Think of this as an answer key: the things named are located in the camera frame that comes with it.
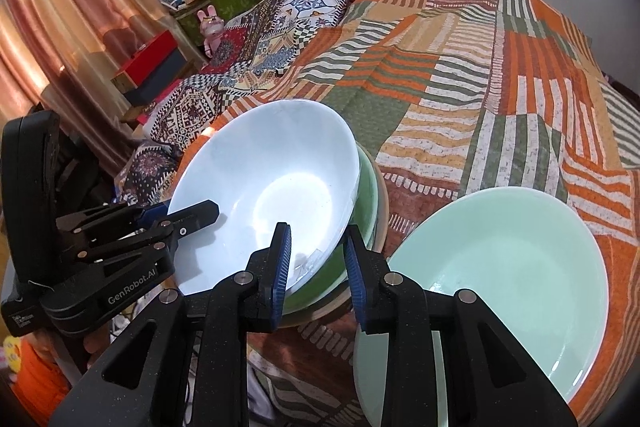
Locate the red box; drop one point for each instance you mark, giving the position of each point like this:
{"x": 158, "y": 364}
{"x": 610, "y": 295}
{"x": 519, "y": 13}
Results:
{"x": 150, "y": 57}

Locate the dark blue box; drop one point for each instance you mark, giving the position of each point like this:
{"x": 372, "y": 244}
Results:
{"x": 160, "y": 84}

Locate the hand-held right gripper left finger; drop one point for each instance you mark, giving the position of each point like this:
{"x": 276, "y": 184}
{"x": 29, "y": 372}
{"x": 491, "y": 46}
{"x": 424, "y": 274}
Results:
{"x": 280, "y": 277}

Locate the mint green plate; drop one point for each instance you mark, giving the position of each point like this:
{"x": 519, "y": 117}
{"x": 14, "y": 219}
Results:
{"x": 500, "y": 267}

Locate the green box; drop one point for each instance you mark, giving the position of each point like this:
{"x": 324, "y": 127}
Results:
{"x": 230, "y": 2}

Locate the pink bunny toy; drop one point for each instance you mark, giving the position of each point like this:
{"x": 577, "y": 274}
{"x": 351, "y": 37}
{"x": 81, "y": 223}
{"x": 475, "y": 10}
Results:
{"x": 210, "y": 27}

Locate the patterned patchwork quilt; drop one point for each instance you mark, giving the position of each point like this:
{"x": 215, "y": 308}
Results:
{"x": 260, "y": 37}

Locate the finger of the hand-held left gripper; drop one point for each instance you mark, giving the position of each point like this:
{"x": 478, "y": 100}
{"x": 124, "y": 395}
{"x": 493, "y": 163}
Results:
{"x": 195, "y": 213}
{"x": 152, "y": 214}

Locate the orange cloth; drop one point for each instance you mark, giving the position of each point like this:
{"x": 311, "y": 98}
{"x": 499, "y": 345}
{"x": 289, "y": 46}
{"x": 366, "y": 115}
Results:
{"x": 40, "y": 382}

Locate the white bowl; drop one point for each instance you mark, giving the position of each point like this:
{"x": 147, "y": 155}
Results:
{"x": 280, "y": 167}

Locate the white patterned bedsheet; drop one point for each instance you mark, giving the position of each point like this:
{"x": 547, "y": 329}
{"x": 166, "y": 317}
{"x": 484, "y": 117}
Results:
{"x": 262, "y": 387}

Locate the pink bowl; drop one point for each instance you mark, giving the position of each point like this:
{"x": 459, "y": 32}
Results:
{"x": 382, "y": 212}

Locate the orange brown curtain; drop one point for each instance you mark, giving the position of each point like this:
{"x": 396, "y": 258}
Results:
{"x": 65, "y": 7}

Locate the striped orange green blanket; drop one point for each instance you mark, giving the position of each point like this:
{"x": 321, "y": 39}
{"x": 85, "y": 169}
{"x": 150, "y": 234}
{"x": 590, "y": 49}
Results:
{"x": 450, "y": 82}

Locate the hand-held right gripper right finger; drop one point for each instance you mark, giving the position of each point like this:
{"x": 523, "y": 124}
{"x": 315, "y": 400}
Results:
{"x": 357, "y": 282}

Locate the green bowl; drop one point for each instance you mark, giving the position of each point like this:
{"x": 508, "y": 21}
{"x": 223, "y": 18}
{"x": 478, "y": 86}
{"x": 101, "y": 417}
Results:
{"x": 310, "y": 299}

